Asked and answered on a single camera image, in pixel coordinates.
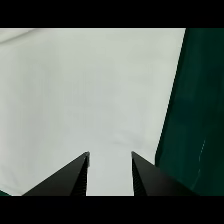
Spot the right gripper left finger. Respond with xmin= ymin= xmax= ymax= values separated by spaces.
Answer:
xmin=23 ymin=151 xmax=91 ymax=197

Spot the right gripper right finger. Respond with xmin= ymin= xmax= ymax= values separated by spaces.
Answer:
xmin=131 ymin=151 xmax=198 ymax=197

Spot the white garment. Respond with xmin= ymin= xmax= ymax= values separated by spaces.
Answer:
xmin=0 ymin=28 xmax=187 ymax=197

